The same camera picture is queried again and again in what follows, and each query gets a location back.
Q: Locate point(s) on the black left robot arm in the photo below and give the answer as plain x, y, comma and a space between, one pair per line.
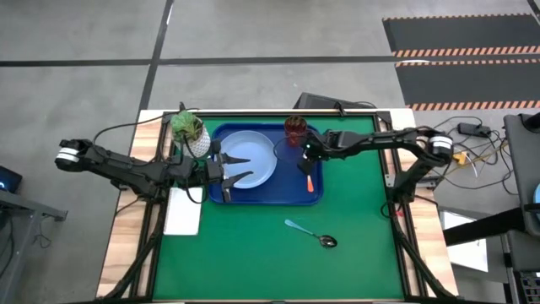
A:
122, 169

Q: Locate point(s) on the black flat device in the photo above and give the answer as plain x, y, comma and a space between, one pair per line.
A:
316, 101

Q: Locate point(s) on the black hazard-striped floor mat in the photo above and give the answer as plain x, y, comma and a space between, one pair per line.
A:
455, 34
464, 84

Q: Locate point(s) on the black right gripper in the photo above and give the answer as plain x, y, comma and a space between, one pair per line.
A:
318, 148

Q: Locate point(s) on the light blue plate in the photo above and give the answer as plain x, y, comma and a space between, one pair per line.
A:
257, 148

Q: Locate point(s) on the black device with blue light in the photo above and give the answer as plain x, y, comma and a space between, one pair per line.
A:
10, 179

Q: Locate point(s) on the black slanted bar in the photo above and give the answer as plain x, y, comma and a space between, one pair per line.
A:
481, 228

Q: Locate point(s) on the black power adapter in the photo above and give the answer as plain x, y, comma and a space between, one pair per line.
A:
472, 128

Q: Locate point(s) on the succulent in white pot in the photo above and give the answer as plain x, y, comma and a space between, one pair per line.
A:
187, 124

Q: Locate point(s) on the dark keyboard device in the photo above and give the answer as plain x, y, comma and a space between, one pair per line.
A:
529, 289

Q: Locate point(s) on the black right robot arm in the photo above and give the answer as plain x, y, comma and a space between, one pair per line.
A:
379, 141

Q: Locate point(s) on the yellow power plug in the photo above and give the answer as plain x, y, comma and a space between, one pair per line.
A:
460, 159

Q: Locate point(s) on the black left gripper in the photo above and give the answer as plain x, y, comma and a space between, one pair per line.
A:
214, 173

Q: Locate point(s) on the grey metal desk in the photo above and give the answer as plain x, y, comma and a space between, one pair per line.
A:
25, 207

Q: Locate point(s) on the blue plastic tray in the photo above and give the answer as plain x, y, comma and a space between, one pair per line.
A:
291, 181

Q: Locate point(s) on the white paper sheet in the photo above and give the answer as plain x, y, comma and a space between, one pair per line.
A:
468, 257

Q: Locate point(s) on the white flat box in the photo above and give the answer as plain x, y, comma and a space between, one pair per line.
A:
181, 219

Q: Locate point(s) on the green table mat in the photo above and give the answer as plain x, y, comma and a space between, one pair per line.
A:
253, 270

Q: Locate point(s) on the grey side desk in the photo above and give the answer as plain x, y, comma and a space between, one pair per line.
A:
523, 160

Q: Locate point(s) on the red translucent cup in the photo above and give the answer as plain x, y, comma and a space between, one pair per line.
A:
295, 128

